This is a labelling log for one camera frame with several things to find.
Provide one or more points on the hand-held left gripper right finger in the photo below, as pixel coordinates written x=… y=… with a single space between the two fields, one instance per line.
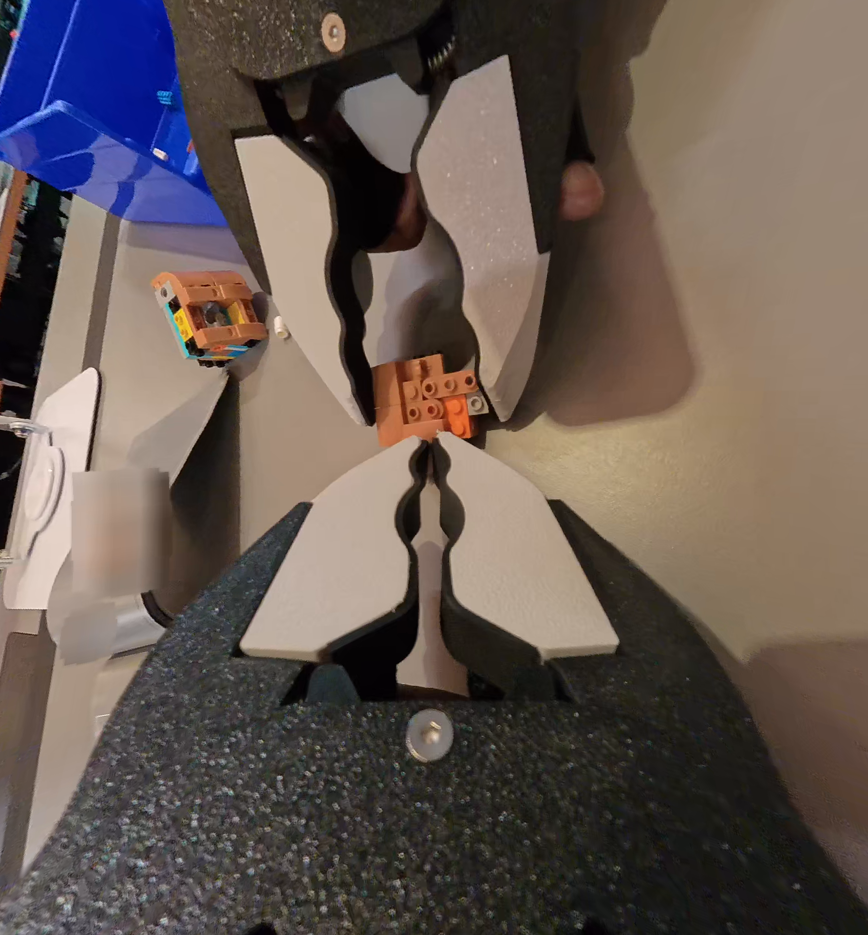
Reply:
x=529 y=577

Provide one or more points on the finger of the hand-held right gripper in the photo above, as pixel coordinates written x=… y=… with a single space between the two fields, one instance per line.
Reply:
x=485 y=219
x=288 y=241

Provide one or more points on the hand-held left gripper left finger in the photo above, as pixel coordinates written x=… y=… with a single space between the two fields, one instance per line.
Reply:
x=332 y=577

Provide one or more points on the blue plastic bin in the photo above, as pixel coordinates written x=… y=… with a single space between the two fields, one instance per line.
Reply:
x=90 y=124

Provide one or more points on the small orange brown brick assembly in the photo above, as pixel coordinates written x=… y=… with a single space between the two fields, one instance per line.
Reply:
x=419 y=402

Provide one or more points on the grey instruction booklet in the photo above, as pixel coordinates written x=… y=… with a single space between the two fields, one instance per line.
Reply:
x=178 y=424

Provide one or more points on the grey desk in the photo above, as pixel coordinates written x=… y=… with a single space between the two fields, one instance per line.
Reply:
x=733 y=365

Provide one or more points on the small white round brick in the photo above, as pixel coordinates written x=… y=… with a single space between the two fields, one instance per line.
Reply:
x=282 y=327

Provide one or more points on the colourful brick model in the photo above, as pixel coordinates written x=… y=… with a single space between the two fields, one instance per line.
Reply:
x=211 y=318

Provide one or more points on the white metal stand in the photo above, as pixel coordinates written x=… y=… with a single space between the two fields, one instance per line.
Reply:
x=61 y=438

